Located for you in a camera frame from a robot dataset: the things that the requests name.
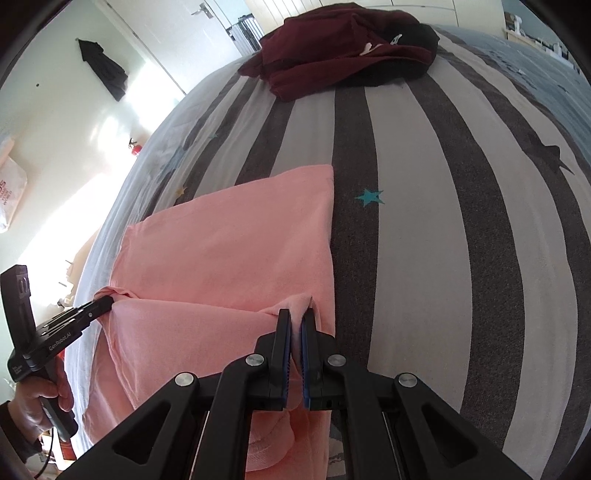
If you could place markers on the maroon garment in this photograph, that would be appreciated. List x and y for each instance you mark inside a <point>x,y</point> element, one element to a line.
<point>323,55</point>

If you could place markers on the red fire extinguisher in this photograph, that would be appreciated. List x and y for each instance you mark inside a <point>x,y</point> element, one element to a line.
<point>136,148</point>

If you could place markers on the black garment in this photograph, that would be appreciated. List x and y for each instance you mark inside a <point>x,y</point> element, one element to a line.
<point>406,71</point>

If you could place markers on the person's left hand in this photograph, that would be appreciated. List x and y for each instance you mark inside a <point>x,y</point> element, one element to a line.
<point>27,410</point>

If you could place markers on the striped star-print bed sheet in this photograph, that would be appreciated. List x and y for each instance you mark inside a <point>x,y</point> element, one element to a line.
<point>461,230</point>

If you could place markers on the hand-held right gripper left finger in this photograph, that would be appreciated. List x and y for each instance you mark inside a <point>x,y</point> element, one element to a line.
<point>282,360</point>

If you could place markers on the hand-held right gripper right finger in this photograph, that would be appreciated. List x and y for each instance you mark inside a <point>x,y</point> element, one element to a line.
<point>308,369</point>

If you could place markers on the cream box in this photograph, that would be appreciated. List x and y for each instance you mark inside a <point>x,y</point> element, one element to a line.
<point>83,258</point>

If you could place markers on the light wooden nightstand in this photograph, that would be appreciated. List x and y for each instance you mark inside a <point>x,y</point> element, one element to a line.
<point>531,39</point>

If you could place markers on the cream wooden wardrobe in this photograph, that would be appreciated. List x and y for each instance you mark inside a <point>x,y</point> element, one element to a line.
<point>461,11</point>

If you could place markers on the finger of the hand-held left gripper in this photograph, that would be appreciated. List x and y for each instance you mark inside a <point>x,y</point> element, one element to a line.
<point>94,308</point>

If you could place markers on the white door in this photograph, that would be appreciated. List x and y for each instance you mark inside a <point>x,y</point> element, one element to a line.
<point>161,37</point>

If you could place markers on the white tote bag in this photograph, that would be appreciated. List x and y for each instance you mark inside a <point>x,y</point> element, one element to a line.
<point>14,184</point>

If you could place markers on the dark hanging garment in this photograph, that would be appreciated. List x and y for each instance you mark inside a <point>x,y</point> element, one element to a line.
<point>104,69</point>

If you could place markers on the silver ribbed suitcase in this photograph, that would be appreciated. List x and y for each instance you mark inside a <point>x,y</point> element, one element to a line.
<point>244,37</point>

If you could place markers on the pink shirt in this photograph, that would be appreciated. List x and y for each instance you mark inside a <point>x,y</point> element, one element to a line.
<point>221,240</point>

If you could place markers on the small white fan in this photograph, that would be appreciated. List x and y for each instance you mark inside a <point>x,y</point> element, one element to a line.
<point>517,25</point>

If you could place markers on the white power strip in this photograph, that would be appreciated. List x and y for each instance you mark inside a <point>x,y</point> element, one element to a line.
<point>558,50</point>

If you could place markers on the person's left forearm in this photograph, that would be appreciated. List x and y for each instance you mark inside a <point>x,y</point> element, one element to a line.
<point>14,445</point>

